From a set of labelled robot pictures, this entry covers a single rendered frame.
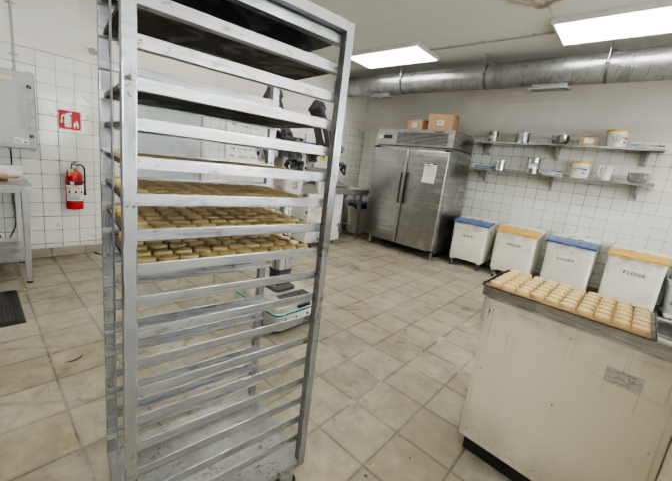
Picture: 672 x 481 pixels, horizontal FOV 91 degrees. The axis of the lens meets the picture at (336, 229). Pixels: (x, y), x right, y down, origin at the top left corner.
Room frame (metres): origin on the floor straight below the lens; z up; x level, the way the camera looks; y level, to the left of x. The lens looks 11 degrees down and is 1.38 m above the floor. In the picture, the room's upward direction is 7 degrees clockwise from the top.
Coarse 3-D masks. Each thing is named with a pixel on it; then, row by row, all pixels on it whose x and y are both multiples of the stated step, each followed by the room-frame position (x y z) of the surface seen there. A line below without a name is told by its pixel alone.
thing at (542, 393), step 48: (480, 336) 1.49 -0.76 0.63; (528, 336) 1.35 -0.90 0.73; (576, 336) 1.24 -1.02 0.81; (480, 384) 1.45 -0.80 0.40; (528, 384) 1.32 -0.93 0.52; (576, 384) 1.21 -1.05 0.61; (624, 384) 1.12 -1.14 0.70; (480, 432) 1.42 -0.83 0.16; (528, 432) 1.29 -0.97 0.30; (576, 432) 1.18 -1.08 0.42; (624, 432) 1.09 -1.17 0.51; (528, 480) 1.28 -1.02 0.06; (576, 480) 1.15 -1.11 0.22; (624, 480) 1.06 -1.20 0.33
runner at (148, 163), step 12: (144, 168) 0.80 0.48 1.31; (156, 168) 0.82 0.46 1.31; (168, 168) 0.84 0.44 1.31; (180, 168) 0.86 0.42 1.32; (192, 168) 0.88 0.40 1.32; (204, 168) 0.90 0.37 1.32; (216, 168) 0.92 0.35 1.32; (228, 168) 0.94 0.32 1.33; (240, 168) 0.96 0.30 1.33; (252, 168) 0.99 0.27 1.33; (264, 168) 1.01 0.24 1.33; (312, 180) 1.14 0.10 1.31; (324, 180) 1.17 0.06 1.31
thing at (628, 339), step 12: (492, 288) 1.49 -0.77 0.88; (504, 300) 1.45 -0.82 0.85; (516, 300) 1.42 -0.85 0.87; (528, 300) 1.38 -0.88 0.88; (540, 312) 1.35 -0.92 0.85; (552, 312) 1.32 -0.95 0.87; (564, 312) 1.29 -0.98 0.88; (576, 324) 1.26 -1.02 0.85; (588, 324) 1.23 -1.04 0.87; (600, 324) 1.21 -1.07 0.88; (612, 336) 1.18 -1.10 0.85; (624, 336) 1.16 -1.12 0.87; (636, 336) 1.13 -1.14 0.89; (636, 348) 1.13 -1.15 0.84; (648, 348) 1.11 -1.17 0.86; (660, 348) 1.09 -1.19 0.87
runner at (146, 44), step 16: (144, 48) 0.80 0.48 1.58; (160, 48) 0.82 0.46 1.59; (176, 48) 0.85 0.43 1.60; (192, 64) 0.89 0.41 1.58; (208, 64) 0.90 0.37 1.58; (224, 64) 0.92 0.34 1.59; (240, 64) 0.95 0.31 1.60; (256, 80) 0.99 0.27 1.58; (272, 80) 1.02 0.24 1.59; (288, 80) 1.05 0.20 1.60; (320, 96) 1.13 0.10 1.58
